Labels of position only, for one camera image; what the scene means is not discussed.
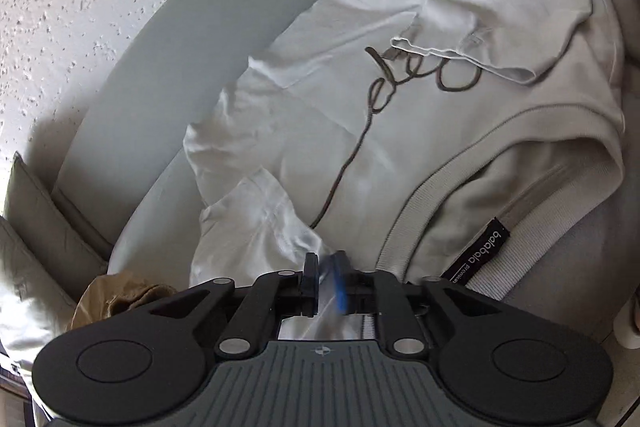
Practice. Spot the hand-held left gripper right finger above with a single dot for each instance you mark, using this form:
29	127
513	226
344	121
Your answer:
341	285

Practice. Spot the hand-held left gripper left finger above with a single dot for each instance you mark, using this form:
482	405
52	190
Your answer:
312	279

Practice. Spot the cream t-shirt with script print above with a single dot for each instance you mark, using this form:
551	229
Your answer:
425	147

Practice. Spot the brown crumpled cloth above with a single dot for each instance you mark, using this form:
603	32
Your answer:
115	294

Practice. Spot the grey sofa back cushion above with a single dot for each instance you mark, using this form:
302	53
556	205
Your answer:
175	57

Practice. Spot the grey-green throw pillow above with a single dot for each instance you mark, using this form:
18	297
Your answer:
45	227

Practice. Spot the white pillow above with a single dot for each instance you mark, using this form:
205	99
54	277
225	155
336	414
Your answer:
25	307

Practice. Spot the white object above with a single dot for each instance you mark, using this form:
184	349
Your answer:
629	312

